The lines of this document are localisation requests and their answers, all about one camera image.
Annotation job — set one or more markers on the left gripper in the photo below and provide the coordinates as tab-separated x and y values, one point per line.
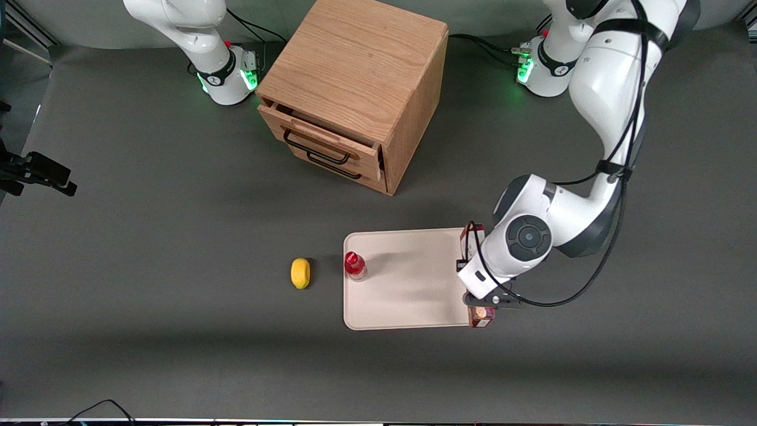
460	264

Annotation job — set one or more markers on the red cookie box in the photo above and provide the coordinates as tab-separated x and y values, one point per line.
480	318

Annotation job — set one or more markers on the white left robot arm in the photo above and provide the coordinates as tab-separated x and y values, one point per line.
615	77

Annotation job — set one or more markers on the cream plastic tray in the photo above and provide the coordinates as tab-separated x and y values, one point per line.
408	290

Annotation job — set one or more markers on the small red-capped bottle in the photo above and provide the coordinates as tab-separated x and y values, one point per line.
355	265

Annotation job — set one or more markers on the deep wooden drawer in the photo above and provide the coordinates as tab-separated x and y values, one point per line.
369	180

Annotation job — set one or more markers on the yellow lemon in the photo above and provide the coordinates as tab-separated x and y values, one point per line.
300	273

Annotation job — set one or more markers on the shallow wooden drawer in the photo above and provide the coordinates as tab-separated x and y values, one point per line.
331	137

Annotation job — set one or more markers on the oak wooden drawer cabinet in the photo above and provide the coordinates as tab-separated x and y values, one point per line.
355	59

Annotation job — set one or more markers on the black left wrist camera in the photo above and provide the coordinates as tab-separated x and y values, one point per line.
491	300

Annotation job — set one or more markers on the aluminium frame rail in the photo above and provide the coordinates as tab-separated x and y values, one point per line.
23	23

